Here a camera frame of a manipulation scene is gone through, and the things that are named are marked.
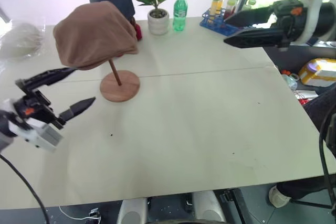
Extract dark red stand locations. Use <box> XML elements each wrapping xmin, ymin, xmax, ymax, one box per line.
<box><xmin>130</xmin><ymin>16</ymin><xmax>143</xmax><ymax>42</ymax></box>

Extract wooden hat stand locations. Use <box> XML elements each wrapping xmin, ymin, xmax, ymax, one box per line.
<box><xmin>99</xmin><ymin>59</ymin><xmax>141</xmax><ymax>102</ymax></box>

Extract red liquid test tube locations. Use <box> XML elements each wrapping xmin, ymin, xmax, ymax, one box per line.
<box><xmin>225</xmin><ymin>0</ymin><xmax>236</xmax><ymax>20</ymax></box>

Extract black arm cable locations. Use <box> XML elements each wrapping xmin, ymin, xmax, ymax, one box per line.
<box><xmin>0</xmin><ymin>153</ymin><xmax>50</xmax><ymax>224</ymax></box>
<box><xmin>318</xmin><ymin>113</ymin><xmax>336</xmax><ymax>210</ymax></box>

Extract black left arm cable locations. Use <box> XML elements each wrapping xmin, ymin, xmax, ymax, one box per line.
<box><xmin>0</xmin><ymin>153</ymin><xmax>50</xmax><ymax>224</ymax></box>

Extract white plastic bag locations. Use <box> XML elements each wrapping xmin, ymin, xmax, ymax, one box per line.
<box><xmin>0</xmin><ymin>21</ymin><xmax>46</xmax><ymax>60</ymax></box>

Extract black stand leg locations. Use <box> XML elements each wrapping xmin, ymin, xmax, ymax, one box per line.
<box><xmin>218</xmin><ymin>188</ymin><xmax>253</xmax><ymax>224</ymax></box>

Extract blue test tube rack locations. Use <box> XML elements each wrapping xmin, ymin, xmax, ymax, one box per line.
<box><xmin>199</xmin><ymin>8</ymin><xmax>244</xmax><ymax>37</ymax></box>

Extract brown flat cap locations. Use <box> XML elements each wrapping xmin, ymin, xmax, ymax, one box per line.
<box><xmin>53</xmin><ymin>1</ymin><xmax>139</xmax><ymax>71</ymax></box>

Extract person's dark trouser leg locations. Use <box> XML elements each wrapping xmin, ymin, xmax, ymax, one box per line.
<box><xmin>276</xmin><ymin>84</ymin><xmax>336</xmax><ymax>201</ymax></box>

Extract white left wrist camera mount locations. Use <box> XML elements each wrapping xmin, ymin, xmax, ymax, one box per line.
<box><xmin>1</xmin><ymin>99</ymin><xmax>65</xmax><ymax>154</ymax></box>

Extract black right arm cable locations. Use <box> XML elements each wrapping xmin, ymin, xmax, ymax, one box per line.
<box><xmin>318</xmin><ymin>113</ymin><xmax>336</xmax><ymax>210</ymax></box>

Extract yellow and white box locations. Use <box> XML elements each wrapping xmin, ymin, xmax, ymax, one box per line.
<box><xmin>297</xmin><ymin>58</ymin><xmax>336</xmax><ymax>89</ymax></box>

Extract green plastic bottle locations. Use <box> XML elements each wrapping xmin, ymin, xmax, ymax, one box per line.
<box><xmin>172</xmin><ymin>0</ymin><xmax>189</xmax><ymax>33</ymax></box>

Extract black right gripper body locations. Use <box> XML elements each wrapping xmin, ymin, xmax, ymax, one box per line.
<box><xmin>271</xmin><ymin>0</ymin><xmax>310</xmax><ymax>52</ymax></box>

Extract silver rounded robot leg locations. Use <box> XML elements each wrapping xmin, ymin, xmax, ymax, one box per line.
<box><xmin>192</xmin><ymin>190</ymin><xmax>227</xmax><ymax>223</ymax></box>
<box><xmin>116</xmin><ymin>197</ymin><xmax>148</xmax><ymax>224</ymax></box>

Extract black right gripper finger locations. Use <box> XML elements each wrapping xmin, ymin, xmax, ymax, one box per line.
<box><xmin>224</xmin><ymin>6</ymin><xmax>277</xmax><ymax>29</ymax></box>
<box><xmin>223</xmin><ymin>26</ymin><xmax>287</xmax><ymax>49</ymax></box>

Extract clear plastic bag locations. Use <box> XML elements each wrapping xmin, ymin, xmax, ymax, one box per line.
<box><xmin>280</xmin><ymin>73</ymin><xmax>299</xmax><ymax>91</ymax></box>

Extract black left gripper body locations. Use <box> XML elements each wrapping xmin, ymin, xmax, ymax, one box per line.
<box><xmin>13</xmin><ymin>89</ymin><xmax>65</xmax><ymax>130</ymax></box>

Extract white ribbed plant pot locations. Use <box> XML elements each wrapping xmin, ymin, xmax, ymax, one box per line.
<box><xmin>147</xmin><ymin>8</ymin><xmax>170</xmax><ymax>36</ymax></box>

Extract thin white floor cable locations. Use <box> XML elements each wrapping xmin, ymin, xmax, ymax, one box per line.
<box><xmin>58</xmin><ymin>205</ymin><xmax>102</xmax><ymax>221</ymax></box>

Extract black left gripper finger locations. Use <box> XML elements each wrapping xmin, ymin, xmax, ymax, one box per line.
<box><xmin>15</xmin><ymin>67</ymin><xmax>77</xmax><ymax>93</ymax></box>
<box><xmin>58</xmin><ymin>97</ymin><xmax>97</xmax><ymax>125</ymax></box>

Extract white shoe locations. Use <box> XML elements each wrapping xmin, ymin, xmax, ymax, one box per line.
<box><xmin>268</xmin><ymin>185</ymin><xmax>292</xmax><ymax>209</ymax></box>

